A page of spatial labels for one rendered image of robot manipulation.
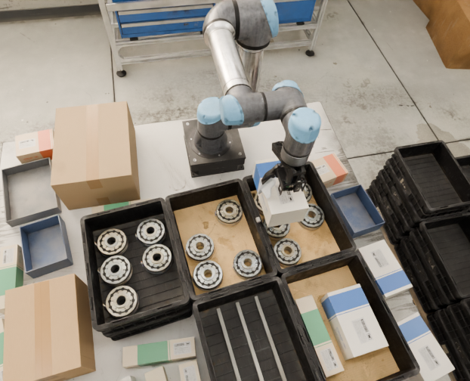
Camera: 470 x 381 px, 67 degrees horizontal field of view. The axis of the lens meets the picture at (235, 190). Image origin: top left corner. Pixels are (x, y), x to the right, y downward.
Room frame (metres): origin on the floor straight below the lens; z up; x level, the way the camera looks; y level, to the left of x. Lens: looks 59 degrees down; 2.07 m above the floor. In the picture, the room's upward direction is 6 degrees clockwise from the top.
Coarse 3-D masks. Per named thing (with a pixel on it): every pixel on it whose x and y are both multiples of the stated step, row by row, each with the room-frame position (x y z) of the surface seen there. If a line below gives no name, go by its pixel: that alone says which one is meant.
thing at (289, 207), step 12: (264, 168) 0.66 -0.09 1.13; (276, 180) 0.62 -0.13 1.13; (276, 192) 0.58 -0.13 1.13; (288, 192) 0.58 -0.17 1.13; (300, 192) 0.59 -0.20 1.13; (264, 204) 0.55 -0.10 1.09; (276, 204) 0.54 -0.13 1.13; (288, 204) 0.54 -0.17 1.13; (300, 204) 0.54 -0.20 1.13; (264, 216) 0.53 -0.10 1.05; (276, 216) 0.50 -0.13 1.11; (288, 216) 0.52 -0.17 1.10; (300, 216) 0.53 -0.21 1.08
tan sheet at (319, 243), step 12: (252, 192) 0.75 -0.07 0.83; (300, 228) 0.61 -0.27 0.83; (324, 228) 0.62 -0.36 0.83; (276, 240) 0.55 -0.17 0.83; (300, 240) 0.56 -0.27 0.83; (312, 240) 0.57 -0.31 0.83; (324, 240) 0.57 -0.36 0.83; (288, 252) 0.51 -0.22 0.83; (312, 252) 0.52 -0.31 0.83; (324, 252) 0.52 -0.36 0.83
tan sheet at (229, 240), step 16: (192, 208) 0.65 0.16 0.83; (208, 208) 0.66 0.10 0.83; (192, 224) 0.58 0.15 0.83; (208, 224) 0.59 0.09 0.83; (240, 224) 0.60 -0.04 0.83; (224, 240) 0.53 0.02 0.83; (240, 240) 0.54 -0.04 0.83; (224, 256) 0.47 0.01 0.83; (192, 272) 0.40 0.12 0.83; (224, 272) 0.41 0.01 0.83
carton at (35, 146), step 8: (16, 136) 0.95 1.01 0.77; (24, 136) 0.96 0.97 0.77; (32, 136) 0.96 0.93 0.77; (40, 136) 0.97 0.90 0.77; (48, 136) 0.97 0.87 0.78; (16, 144) 0.91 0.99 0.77; (24, 144) 0.91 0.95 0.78; (32, 144) 0.92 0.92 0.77; (40, 144) 0.92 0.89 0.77; (48, 144) 0.93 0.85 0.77; (16, 152) 0.87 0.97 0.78; (24, 152) 0.87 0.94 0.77; (32, 152) 0.88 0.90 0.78; (40, 152) 0.88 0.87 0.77; (48, 152) 0.90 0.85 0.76; (24, 160) 0.85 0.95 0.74; (32, 160) 0.86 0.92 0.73
